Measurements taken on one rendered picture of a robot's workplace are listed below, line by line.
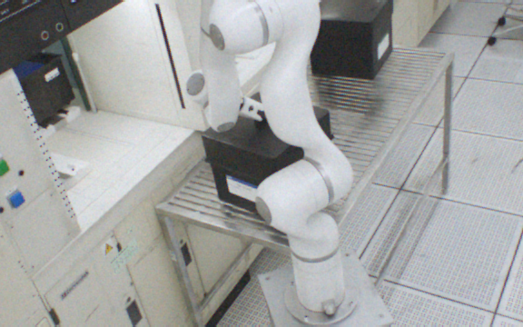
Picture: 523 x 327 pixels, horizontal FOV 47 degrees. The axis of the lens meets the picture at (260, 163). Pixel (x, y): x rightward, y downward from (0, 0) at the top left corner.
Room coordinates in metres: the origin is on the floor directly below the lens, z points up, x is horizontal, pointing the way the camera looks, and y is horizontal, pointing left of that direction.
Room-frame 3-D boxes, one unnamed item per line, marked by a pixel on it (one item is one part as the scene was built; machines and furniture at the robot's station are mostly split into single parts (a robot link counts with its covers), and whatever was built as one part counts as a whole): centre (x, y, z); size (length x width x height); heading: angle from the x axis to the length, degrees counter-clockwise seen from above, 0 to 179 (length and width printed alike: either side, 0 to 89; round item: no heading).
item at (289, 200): (1.05, -0.06, 1.07); 0.19 x 0.12 x 0.24; 117
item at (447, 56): (1.91, -0.26, 0.38); 1.30 x 0.60 x 0.76; 143
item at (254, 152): (1.55, -0.04, 0.98); 0.29 x 0.29 x 0.13; 45
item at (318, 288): (1.06, -0.09, 0.85); 0.19 x 0.19 x 0.18
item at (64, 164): (1.66, 0.70, 0.89); 0.22 x 0.21 x 0.04; 53
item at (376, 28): (2.32, -0.47, 0.89); 0.29 x 0.29 x 0.25; 57
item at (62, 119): (2.07, 0.79, 0.89); 0.22 x 0.21 x 0.04; 53
